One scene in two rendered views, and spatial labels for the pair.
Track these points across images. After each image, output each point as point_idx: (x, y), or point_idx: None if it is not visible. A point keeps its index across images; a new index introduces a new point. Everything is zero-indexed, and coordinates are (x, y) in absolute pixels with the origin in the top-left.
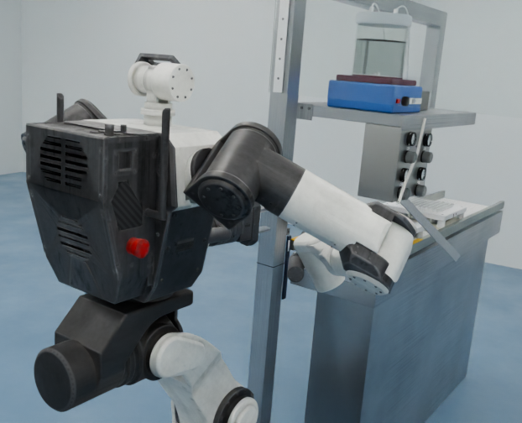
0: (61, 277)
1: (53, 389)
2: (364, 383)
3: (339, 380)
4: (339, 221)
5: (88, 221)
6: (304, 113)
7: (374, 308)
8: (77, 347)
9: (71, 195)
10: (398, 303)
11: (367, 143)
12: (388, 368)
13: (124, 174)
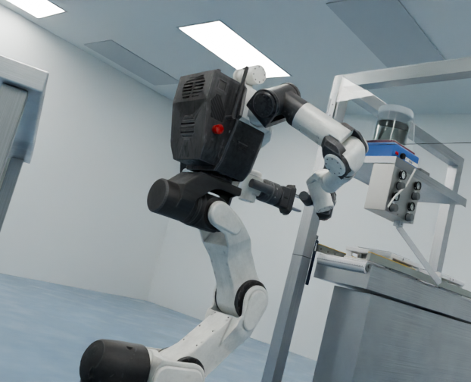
0: (175, 155)
1: (155, 199)
2: (356, 361)
3: (338, 360)
4: (321, 123)
5: (197, 112)
6: None
7: (370, 301)
8: (173, 182)
9: (192, 100)
10: (393, 316)
11: (373, 175)
12: (380, 368)
13: (219, 92)
